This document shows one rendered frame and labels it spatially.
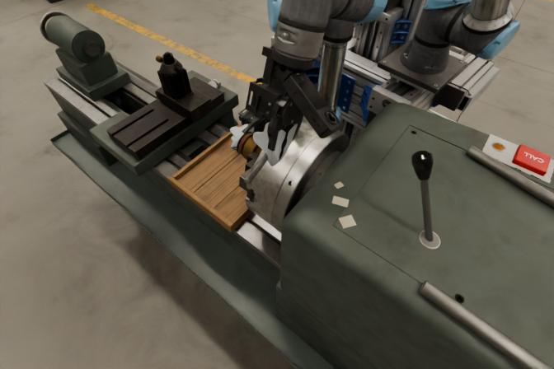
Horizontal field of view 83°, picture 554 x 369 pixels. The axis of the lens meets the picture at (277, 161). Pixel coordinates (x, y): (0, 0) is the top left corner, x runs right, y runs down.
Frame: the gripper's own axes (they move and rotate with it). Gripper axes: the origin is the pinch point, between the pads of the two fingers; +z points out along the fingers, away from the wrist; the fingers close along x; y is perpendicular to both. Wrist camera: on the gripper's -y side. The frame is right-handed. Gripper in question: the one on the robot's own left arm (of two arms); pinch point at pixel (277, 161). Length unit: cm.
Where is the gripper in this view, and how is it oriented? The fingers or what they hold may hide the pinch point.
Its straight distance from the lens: 60.4
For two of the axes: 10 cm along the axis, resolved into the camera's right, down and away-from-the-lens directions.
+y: -7.8, -4.7, 4.1
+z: -2.2, 8.2, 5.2
